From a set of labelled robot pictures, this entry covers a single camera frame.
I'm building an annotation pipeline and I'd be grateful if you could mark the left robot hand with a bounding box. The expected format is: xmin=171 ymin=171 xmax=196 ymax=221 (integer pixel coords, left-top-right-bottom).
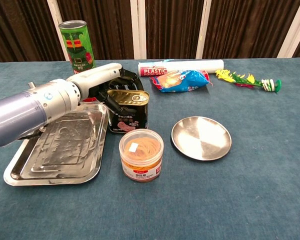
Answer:
xmin=66 ymin=62 xmax=145 ymax=116

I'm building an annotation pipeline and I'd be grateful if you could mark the luncheon meat tin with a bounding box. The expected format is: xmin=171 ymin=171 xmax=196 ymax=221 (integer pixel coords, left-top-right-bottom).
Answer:
xmin=106 ymin=88 xmax=150 ymax=135

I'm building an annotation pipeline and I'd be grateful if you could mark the clear plastic rubber band jar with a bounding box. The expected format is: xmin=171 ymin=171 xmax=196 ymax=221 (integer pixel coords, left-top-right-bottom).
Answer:
xmin=118 ymin=129 xmax=165 ymax=183

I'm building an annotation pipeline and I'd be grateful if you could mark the green chip canister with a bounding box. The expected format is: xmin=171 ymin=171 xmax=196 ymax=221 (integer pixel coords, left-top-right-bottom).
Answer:
xmin=58 ymin=19 xmax=96 ymax=75

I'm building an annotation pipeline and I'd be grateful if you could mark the rectangular steel tray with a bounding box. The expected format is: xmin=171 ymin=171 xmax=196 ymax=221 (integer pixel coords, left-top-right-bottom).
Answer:
xmin=3 ymin=102 xmax=110 ymax=187

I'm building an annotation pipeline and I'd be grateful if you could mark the blue snack bag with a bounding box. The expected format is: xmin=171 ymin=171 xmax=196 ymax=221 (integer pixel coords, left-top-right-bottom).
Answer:
xmin=149 ymin=69 xmax=214 ymax=94

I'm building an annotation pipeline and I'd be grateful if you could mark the dark brown curtain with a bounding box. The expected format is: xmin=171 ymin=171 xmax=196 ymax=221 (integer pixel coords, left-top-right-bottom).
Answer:
xmin=0 ymin=0 xmax=300 ymax=64

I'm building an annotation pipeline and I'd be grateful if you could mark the plastic wrap roll box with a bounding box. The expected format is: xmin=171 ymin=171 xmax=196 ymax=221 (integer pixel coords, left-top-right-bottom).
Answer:
xmin=137 ymin=59 xmax=225 ymax=78

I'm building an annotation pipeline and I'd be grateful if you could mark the round steel plate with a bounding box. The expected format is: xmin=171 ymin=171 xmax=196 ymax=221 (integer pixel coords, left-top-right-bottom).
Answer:
xmin=171 ymin=116 xmax=233 ymax=161

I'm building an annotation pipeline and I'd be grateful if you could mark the yellow green feather shuttlecock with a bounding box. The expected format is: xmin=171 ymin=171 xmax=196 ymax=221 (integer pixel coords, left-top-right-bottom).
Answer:
xmin=214 ymin=69 xmax=283 ymax=94

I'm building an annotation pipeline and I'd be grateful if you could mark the blue felt table cover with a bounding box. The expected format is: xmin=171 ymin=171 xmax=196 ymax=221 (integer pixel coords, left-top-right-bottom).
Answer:
xmin=0 ymin=57 xmax=300 ymax=240

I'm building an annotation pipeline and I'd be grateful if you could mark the white frame post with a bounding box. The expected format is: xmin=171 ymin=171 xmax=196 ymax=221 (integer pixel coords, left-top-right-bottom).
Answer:
xmin=277 ymin=0 xmax=300 ymax=59
xmin=46 ymin=0 xmax=71 ymax=62
xmin=129 ymin=0 xmax=147 ymax=60
xmin=195 ymin=0 xmax=213 ymax=60

